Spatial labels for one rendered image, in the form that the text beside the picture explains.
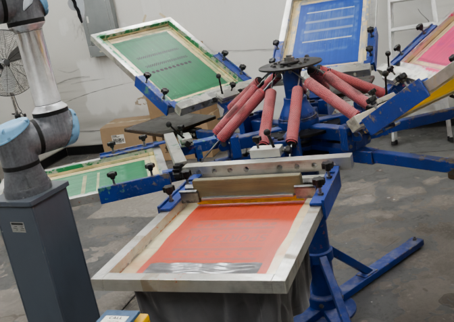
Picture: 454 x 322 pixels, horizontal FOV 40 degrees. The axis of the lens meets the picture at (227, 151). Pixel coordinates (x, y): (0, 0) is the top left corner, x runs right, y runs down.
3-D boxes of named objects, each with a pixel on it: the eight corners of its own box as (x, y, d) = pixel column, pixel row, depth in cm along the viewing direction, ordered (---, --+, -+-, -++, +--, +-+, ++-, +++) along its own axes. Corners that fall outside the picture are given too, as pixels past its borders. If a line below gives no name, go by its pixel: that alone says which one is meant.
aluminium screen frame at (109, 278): (287, 293, 158) (285, 281, 157) (92, 290, 179) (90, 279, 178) (338, 183, 228) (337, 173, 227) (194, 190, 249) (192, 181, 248)
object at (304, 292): (295, 402, 182) (273, 273, 170) (284, 401, 183) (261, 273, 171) (324, 316, 223) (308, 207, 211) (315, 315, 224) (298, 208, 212)
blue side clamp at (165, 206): (173, 224, 221) (169, 206, 219) (160, 224, 223) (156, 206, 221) (203, 192, 248) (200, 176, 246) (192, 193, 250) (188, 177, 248)
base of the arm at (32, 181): (-6, 199, 198) (-14, 170, 195) (28, 182, 211) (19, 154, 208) (29, 200, 191) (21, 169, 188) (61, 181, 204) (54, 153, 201)
